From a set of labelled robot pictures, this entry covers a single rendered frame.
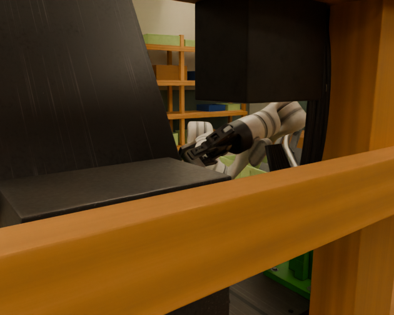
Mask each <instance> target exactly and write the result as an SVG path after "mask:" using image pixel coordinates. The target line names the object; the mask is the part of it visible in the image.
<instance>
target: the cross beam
mask: <svg viewBox="0 0 394 315"><path fill-rule="evenodd" d="M392 215H394V146H392V147H386V148H383V149H377V150H373V151H368V152H362V153H358V154H353V155H349V156H343V157H338V158H334V159H329V160H326V161H320V162H314V163H311V164H305V165H301V166H296V167H290V168H286V169H281V170H277V171H272V172H266V173H263V174H257V175H254V176H248V177H242V178H239V179H233V180H229V181H224V182H218V183H214V184H209V185H205V186H200V187H194V188H191V189H185V190H182V191H176V192H170V193H167V194H161V195H157V196H152V197H146V198H142V199H137V200H134V201H128V202H122V203H119V204H113V205H110V206H104V207H98V208H95V209H89V210H85V211H80V212H74V213H71V214H65V215H62V216H56V217H51V218H47V219H41V220H37V221H32V222H26V223H23V224H17V225H13V226H8V227H2V228H0V315H165V314H167V313H170V312H171V311H174V310H176V309H178V308H181V307H183V306H185V305H187V304H190V303H192V302H195V301H197V300H199V299H201V298H204V297H206V296H209V295H210V294H213V293H215V292H217V291H220V290H222V289H224V288H227V287H229V286H231V285H234V284H236V283H238V282H240V281H243V280H245V279H247V278H250V277H252V276H254V275H256V274H259V273H261V272H263V271H265V270H268V269H270V268H273V267H275V266H277V265H279V264H281V263H284V262H286V261H289V260H290V259H293V258H295V257H298V256H300V255H302V254H304V253H307V252H309V251H312V250H314V249H316V248H318V247H320V246H323V245H325V244H328V243H330V242H332V241H334V240H337V239H339V238H342V237H343V236H346V235H348V234H351V233H353V232H355V231H357V230H359V229H362V228H364V227H367V226H369V225H371V224H373V223H376V222H378V221H381V220H382V219H385V218H387V217H389V216H392Z"/></svg>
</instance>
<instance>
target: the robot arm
mask: <svg viewBox="0 0 394 315"><path fill-rule="evenodd" d="M305 121H306V112H305V111H304V110H303V108H302V107H301V106H300V105H299V103H298V102H297V101H293V102H271V103H269V105H267V107H265V108H264V109H262V110H260V111H258V112H256V113H254V114H251V115H249V116H244V117H241V118H239V119H237V120H235V121H233V122H230V123H226V124H224V125H223V126H221V127H220V128H218V129H217V130H215V131H214V132H213V127H212V125H211V123H209V122H202V121H190V122H189V123H188V126H187V144H188V143H190V142H192V141H194V140H195V141H196V142H197V143H196V146H195V147H194V148H193V149H190V150H188V152H187V155H188V156H189V157H190V159H192V160H194V159H196V158H200V160H201V161H202V162H203V164H204V165H205V166H206V168H207V169H210V170H214V171H218V172H220V173H224V174H227V175H230V176H231V180H233V179H234V178H235V177H237V175H239V173H240V172H241V171H242V170H243V169H244V168H245V167H246V166H247V164H248V163H250V164H251V165H252V166H253V167H255V166H257V165H259V164H260V163H261V162H262V160H263V159H264V158H265V156H266V151H265V146H267V145H272V144H273V142H274V141H276V140H277V139H279V138H281V137H283V136H286V135H288V134H291V133H294V132H296V131H299V130H300V129H302V128H304V127H305ZM228 152H229V153H233V154H235V155H236V157H235V160H234V161H233V163H232V164H231V165H230V166H226V165H225V164H223V163H222V162H221V161H219V160H218V159H217V158H219V157H220V156H224V155H226V154H227V153H228Z"/></svg>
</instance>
